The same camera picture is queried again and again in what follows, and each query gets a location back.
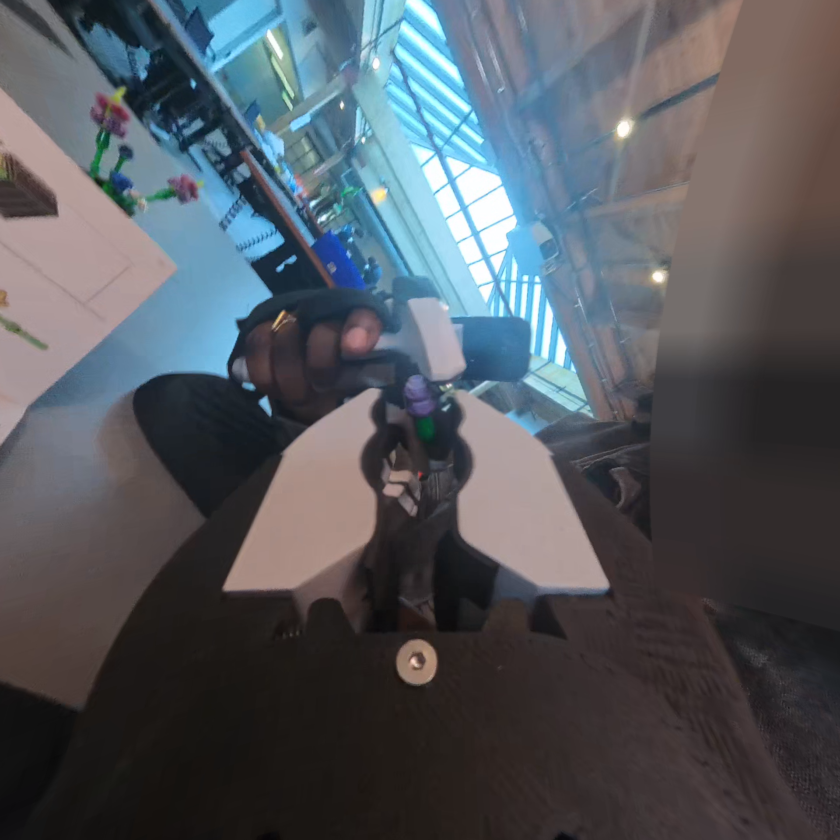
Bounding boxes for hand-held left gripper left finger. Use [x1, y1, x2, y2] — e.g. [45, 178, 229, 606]
[222, 387, 385, 595]

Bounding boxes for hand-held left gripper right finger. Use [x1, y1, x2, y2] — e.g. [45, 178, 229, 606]
[449, 388, 611, 599]

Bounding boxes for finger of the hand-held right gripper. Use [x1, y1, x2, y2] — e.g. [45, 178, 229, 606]
[407, 297, 468, 383]

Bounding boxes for purple toy flower green stem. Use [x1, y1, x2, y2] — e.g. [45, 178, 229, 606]
[402, 374, 439, 445]

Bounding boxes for white desk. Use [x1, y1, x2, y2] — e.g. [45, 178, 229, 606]
[0, 88, 178, 447]

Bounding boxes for person's right hand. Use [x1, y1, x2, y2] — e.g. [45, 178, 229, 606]
[228, 307, 385, 426]

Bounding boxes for large blue plastic bin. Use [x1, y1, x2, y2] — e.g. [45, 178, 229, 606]
[311, 233, 366, 291]

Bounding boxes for person's black trousers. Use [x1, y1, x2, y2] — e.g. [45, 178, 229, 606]
[133, 373, 296, 521]

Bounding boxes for skylight window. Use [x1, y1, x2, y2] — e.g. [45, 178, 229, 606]
[386, 0, 573, 371]

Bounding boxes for long wooden table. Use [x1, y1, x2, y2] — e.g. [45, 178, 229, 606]
[239, 150, 337, 291]

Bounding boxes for toy flower bouquet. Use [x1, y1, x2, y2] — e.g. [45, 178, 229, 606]
[88, 85, 202, 219]

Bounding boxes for brown toy block piece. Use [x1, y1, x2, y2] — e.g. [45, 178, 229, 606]
[0, 176, 59, 221]

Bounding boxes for white wall-mounted box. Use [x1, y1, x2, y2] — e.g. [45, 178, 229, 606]
[507, 220, 567, 278]

